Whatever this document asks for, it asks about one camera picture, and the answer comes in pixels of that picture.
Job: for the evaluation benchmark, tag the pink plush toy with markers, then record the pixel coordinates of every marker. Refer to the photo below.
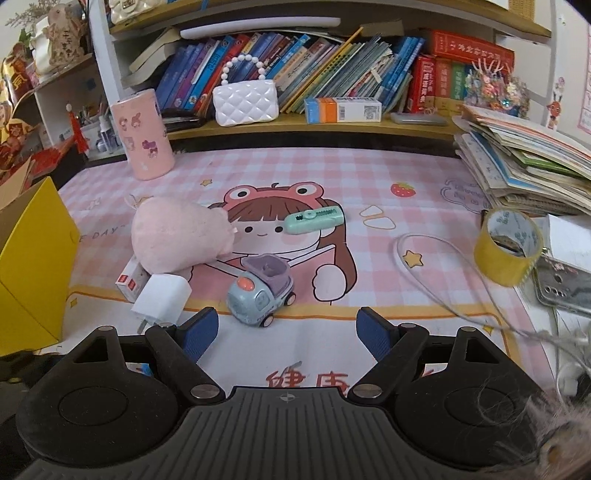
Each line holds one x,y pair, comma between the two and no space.
169,234

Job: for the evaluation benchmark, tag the red dictionary book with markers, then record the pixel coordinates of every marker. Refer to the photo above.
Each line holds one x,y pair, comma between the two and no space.
467,49

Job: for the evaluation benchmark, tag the pink cylindrical container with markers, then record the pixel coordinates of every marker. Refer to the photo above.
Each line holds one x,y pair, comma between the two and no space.
141,130

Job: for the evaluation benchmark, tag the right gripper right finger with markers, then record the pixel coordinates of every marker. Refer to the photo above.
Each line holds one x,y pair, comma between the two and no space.
397,350

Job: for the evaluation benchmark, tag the white orange medicine box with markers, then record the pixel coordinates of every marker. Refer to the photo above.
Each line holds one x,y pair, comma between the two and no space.
342,110

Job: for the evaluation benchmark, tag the white power adapter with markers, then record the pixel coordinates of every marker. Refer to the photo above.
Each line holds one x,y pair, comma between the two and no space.
161,301

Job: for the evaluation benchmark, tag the grey toy car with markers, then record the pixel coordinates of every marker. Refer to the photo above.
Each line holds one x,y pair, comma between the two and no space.
264,286

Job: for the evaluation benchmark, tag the pink checkered table mat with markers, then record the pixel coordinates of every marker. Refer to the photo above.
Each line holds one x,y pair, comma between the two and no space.
288,246

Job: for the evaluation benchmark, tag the white pen holder box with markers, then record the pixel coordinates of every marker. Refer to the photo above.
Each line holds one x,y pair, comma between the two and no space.
90,132

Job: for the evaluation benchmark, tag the stack of paper booklets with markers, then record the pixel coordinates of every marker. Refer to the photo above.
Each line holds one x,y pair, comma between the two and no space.
522,165

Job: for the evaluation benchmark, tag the yellow cardboard box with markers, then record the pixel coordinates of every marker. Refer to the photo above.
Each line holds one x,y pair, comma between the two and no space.
39,241

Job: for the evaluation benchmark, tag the blue packet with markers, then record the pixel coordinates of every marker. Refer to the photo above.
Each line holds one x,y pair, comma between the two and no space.
141,368

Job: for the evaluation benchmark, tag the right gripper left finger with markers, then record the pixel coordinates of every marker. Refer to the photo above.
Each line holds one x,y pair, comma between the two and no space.
175,351

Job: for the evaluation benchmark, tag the cream quilted handbag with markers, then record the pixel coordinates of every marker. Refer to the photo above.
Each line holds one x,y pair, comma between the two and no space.
123,10

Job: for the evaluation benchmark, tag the yellow tape roll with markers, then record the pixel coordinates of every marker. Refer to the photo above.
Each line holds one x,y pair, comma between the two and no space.
508,247

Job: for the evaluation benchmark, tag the white quilted pearl handbag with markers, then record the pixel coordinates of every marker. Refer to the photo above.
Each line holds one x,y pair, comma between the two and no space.
248,101

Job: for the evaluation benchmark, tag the white spray bottle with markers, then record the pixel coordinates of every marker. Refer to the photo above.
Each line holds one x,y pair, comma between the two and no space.
104,133

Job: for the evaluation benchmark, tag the phone in clear case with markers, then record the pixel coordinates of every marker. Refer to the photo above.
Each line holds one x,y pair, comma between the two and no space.
562,286

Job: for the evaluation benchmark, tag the small white red box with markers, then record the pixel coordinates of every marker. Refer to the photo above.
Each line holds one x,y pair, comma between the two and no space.
131,281

